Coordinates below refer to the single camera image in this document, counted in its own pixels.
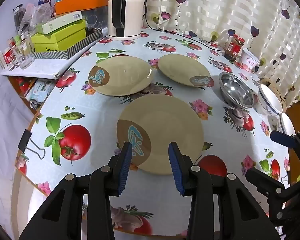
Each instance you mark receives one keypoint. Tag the white shelf board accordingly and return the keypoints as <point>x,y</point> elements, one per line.
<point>40,68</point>

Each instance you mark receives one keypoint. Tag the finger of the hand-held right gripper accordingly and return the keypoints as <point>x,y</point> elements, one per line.
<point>265,182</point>
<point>282,138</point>

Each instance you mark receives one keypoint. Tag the glass cup with red print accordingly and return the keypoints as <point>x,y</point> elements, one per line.
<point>7,58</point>

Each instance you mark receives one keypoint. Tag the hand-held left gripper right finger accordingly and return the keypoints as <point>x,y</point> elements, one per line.
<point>175,167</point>

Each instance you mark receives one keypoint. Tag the vegetable and flower print tablecloth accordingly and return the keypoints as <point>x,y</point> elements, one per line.
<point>102,130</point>

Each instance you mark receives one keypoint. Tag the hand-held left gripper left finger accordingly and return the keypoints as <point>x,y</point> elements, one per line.
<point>125,167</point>

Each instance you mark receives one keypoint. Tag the white kettle base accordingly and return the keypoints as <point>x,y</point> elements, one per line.
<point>130,37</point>

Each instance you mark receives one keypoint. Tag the white electric kettle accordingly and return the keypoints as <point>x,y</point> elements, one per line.
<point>128,15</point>

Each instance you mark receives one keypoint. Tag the clear plastic bag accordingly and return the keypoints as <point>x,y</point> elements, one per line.
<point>40,15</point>

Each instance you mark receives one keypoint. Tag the beige plate with brown patch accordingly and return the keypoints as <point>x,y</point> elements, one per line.
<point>180,67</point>
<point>125,75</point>
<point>165,120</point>

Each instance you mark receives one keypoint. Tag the long white and green box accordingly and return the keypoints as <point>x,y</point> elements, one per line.
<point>60,23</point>

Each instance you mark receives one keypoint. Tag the clear glass mug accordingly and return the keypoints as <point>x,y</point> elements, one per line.
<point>25,55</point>

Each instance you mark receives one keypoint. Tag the lime green box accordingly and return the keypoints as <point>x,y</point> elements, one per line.
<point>65,38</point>

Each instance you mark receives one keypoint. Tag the white bowl with blue rim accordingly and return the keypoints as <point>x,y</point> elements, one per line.
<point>268,97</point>
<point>287,123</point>

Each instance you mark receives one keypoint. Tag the stainless steel bowl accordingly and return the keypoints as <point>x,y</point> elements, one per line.
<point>236,90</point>

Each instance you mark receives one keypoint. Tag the clear box with orange lid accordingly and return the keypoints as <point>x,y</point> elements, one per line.
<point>77,3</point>

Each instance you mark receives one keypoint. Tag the black binder clip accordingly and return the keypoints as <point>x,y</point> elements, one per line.
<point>23,140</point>

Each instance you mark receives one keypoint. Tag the glass jar with red label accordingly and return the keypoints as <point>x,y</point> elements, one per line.
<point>233,48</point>

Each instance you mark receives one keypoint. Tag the white yogurt tub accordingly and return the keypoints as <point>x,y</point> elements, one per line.
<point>248,61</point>

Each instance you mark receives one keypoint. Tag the glass jar with dark contents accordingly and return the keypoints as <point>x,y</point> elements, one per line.
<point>18,17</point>

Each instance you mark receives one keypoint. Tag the light blue packet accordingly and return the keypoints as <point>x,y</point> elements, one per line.
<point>38,90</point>

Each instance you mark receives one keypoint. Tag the black and white zigzag box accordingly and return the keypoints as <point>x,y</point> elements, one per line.
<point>65,54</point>

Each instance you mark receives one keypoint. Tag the cream curtain with heart print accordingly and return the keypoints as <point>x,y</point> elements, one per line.
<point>215,5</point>

